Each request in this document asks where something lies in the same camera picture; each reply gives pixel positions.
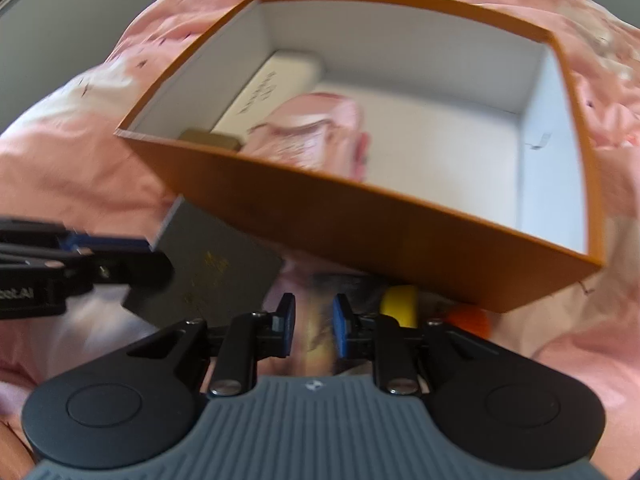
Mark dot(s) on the pink patterned bed duvet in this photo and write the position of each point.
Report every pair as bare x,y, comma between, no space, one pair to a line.
61,161

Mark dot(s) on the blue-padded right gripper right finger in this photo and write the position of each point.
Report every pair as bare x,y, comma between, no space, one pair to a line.
378,340

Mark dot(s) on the person's left hand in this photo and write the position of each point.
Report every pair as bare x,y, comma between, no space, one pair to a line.
15,459

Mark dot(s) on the pink plush pouch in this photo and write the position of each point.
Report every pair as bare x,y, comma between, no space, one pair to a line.
318,131

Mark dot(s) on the orange open storage box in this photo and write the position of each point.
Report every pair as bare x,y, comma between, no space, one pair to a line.
481,183

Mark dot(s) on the orange round toy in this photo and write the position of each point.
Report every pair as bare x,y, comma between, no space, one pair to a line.
472,319

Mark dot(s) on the yellow round toy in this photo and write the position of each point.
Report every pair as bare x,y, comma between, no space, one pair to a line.
402,304

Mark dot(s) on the white rectangular box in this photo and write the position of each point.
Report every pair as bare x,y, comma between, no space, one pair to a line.
282,76

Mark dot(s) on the dark grey fabric box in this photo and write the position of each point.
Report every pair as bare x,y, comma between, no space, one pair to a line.
219,271

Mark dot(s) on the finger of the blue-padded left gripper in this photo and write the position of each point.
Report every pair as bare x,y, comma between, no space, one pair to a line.
137,268
105,245

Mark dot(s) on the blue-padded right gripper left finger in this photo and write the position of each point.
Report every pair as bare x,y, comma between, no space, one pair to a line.
249,339

